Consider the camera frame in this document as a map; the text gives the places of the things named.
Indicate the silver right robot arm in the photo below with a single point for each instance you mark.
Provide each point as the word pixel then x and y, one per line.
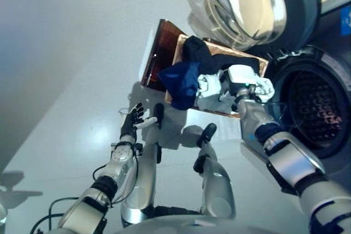
pixel 290 157

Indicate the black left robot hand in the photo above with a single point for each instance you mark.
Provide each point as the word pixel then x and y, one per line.
pixel 129 127

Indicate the blue garment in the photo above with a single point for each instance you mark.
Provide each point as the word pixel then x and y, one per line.
pixel 181 83

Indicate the small blue washer sticker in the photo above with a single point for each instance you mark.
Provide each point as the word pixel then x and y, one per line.
pixel 346 21

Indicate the white garment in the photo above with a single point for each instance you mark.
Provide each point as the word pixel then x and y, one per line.
pixel 211 97

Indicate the black garment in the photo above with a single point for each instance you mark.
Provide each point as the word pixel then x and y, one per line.
pixel 197 50

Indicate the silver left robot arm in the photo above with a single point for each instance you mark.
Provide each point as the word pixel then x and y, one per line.
pixel 118 162

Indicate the grey front-load washing machine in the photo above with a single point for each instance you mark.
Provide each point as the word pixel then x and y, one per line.
pixel 310 108

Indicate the brown acrylic stand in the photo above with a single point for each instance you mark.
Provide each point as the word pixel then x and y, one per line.
pixel 161 53

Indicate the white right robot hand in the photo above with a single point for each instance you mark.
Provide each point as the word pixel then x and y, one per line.
pixel 242 76

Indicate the round glass washer door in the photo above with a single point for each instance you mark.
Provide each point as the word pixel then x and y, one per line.
pixel 246 6

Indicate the grey robot torso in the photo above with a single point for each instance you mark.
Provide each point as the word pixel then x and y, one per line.
pixel 192 223

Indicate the wicker laundry basket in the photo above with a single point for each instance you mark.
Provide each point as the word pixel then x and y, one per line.
pixel 178 50

